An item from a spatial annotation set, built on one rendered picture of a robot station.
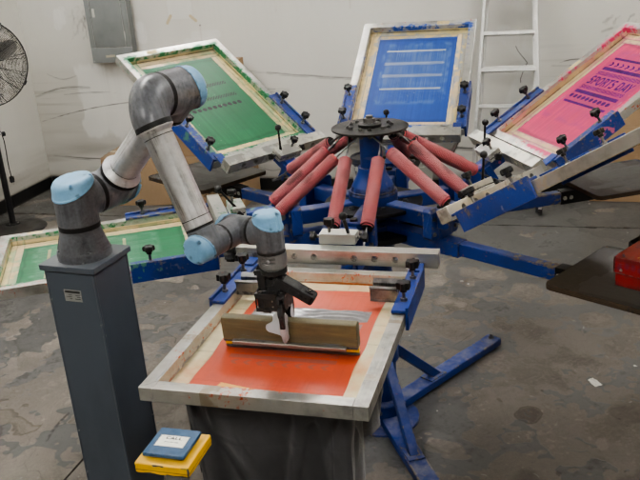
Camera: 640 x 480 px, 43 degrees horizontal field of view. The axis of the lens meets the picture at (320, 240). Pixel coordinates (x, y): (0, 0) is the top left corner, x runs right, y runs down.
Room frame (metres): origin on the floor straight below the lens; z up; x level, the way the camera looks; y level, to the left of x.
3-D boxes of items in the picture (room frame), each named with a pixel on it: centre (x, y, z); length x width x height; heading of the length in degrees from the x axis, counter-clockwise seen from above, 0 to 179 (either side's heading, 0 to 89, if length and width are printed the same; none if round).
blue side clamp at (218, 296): (2.35, 0.28, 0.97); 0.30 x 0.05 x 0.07; 163
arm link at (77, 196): (2.16, 0.67, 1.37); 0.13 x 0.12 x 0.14; 146
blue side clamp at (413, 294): (2.19, -0.25, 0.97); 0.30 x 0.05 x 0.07; 163
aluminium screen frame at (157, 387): (2.04, 0.08, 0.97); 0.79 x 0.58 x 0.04; 163
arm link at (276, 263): (1.95, 0.13, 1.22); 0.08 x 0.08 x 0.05
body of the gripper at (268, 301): (1.95, 0.13, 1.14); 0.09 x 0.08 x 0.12; 73
